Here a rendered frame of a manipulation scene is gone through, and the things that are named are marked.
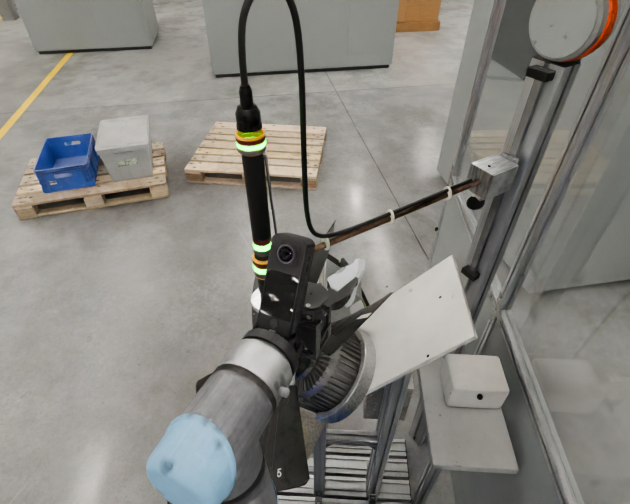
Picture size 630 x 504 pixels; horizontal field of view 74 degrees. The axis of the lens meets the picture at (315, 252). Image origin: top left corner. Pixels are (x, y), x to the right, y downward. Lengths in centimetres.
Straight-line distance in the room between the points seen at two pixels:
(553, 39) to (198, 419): 96
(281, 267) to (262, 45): 597
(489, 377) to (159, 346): 193
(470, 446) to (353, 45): 582
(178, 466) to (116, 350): 244
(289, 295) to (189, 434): 17
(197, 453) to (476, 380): 110
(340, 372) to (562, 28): 90
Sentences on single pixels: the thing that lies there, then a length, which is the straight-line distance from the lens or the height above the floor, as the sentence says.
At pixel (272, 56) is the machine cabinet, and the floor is 25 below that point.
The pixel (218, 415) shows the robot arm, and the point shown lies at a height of 174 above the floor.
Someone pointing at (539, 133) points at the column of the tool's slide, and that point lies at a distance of 112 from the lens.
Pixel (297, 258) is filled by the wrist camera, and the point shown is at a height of 178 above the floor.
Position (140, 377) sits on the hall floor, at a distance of 264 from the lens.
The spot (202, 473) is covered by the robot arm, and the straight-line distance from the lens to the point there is 39.
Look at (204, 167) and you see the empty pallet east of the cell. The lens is 398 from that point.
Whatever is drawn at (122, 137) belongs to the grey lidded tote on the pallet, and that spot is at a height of 47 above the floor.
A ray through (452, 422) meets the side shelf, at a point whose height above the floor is 86.
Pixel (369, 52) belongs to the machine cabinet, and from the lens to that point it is 668.
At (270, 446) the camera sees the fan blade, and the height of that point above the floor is 118.
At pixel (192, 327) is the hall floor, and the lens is 276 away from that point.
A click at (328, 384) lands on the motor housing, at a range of 111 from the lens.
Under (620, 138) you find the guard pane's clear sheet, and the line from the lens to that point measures 111.
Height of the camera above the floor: 209
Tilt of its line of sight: 42 degrees down
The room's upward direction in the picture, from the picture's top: straight up
